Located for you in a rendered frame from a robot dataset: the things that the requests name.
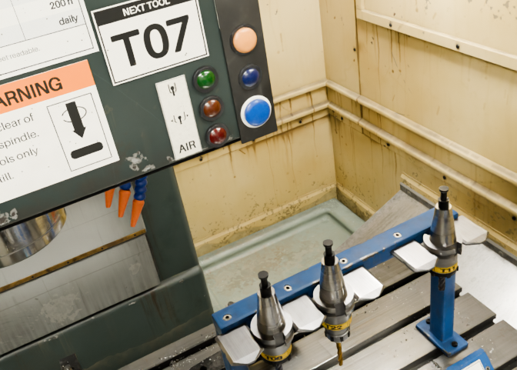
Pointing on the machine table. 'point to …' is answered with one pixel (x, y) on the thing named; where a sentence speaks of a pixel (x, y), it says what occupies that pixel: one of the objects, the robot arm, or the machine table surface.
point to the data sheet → (41, 26)
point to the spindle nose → (29, 237)
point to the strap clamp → (70, 363)
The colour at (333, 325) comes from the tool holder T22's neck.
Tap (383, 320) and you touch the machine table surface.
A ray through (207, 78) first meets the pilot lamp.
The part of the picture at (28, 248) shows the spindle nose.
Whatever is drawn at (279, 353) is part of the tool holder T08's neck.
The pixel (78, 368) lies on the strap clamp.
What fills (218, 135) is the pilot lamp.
